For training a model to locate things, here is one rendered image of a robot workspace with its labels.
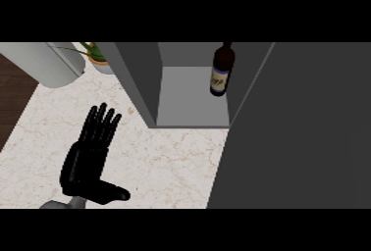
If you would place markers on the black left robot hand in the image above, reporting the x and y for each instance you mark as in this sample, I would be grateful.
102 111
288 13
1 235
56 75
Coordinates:
85 162

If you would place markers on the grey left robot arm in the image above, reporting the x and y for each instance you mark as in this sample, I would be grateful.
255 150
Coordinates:
62 204

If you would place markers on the grey open cabinet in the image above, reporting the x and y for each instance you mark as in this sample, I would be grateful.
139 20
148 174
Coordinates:
187 94

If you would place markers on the dark wine bottle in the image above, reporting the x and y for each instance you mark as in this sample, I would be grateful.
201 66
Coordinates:
220 73

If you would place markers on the dark grey cabinet door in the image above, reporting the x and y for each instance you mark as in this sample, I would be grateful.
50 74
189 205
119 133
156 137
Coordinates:
298 130

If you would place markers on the pale grey cylinder appliance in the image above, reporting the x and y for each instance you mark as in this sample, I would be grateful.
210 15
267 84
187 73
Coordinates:
46 62

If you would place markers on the green potted plant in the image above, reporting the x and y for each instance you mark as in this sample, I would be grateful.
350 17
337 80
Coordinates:
94 57

